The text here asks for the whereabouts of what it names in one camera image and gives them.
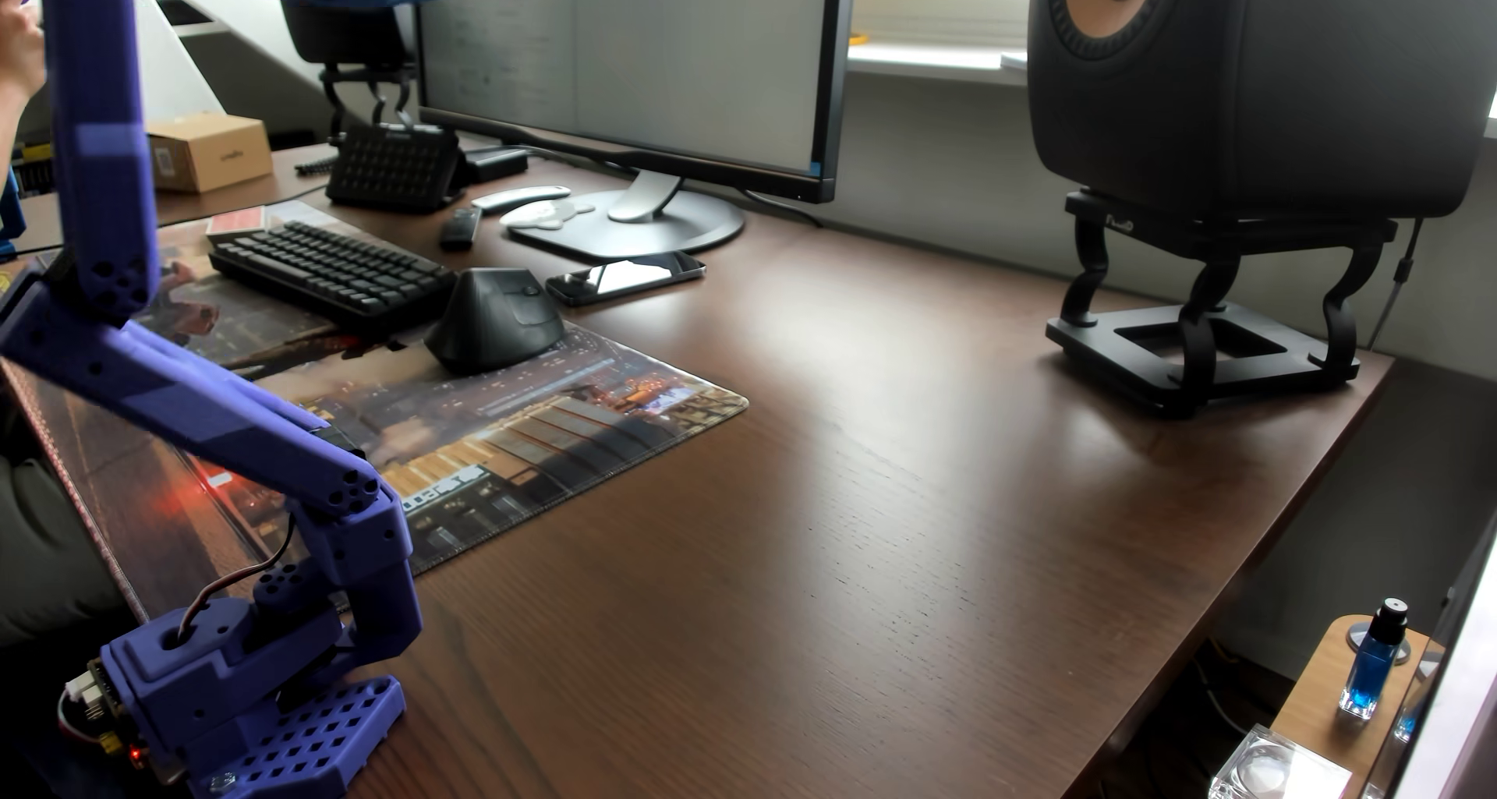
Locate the large black speaker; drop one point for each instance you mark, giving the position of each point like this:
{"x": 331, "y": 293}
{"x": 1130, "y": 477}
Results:
{"x": 1263, "y": 86}

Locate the white flat mouse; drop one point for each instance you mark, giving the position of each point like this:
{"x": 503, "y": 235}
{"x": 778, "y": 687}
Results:
{"x": 547, "y": 213}

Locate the blue bottle black cap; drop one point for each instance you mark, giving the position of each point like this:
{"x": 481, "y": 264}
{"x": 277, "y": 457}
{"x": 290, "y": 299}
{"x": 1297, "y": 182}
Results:
{"x": 1371, "y": 665}

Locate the small black box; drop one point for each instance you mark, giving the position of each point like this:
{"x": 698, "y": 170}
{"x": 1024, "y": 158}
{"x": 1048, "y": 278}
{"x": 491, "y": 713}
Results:
{"x": 497, "y": 163}

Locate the wooden side shelf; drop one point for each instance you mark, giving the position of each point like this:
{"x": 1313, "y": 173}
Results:
{"x": 1328, "y": 706}

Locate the black remote control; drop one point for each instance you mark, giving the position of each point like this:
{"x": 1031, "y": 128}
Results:
{"x": 460, "y": 227}

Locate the small-looking black speaker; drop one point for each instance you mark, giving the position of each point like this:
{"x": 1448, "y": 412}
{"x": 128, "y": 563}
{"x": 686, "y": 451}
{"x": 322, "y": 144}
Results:
{"x": 345, "y": 33}

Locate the grey person's clothing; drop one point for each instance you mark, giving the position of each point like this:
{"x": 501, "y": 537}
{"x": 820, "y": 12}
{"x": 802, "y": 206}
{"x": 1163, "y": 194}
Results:
{"x": 47, "y": 553}

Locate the clear glass cube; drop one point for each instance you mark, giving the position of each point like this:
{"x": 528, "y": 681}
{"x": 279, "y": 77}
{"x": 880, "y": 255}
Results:
{"x": 1269, "y": 770}

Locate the robot controller board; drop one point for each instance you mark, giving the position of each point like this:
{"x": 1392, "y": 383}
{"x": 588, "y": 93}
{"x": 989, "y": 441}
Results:
{"x": 103, "y": 706}

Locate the white slanted beam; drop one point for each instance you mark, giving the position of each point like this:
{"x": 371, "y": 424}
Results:
{"x": 175, "y": 68}

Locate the white remote control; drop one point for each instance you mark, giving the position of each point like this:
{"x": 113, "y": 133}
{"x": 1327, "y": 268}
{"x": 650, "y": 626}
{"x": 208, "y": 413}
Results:
{"x": 521, "y": 197}

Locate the black speaker stand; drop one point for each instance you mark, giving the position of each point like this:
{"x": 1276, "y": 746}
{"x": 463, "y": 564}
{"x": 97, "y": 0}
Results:
{"x": 372, "y": 92}
{"x": 1193, "y": 355}

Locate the purple robot arm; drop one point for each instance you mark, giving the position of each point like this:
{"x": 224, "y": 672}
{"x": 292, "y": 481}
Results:
{"x": 105, "y": 168}

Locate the red card deck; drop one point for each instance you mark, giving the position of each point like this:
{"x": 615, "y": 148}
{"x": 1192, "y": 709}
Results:
{"x": 236, "y": 224}

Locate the black keyboard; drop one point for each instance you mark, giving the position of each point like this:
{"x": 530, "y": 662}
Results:
{"x": 328, "y": 271}

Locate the person's hand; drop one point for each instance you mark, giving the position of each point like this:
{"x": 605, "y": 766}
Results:
{"x": 21, "y": 51}

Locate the black computer monitor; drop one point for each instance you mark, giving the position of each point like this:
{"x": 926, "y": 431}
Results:
{"x": 632, "y": 62}

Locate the person's forearm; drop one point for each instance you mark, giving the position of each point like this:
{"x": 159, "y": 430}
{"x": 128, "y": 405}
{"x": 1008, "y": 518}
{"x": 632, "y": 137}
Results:
{"x": 7, "y": 133}

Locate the printed city desk mat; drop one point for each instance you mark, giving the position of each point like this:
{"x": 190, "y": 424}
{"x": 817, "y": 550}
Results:
{"x": 526, "y": 425}

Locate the cardboard box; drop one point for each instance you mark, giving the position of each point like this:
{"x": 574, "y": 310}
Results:
{"x": 211, "y": 153}

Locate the black vertical mouse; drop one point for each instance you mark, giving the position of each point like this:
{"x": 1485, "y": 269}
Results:
{"x": 497, "y": 322}

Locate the white framed panel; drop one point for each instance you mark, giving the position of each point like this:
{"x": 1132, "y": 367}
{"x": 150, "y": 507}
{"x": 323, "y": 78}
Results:
{"x": 1456, "y": 682}

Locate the black smartphone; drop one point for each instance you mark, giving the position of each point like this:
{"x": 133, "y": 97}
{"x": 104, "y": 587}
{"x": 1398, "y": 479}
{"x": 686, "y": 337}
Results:
{"x": 626, "y": 276}

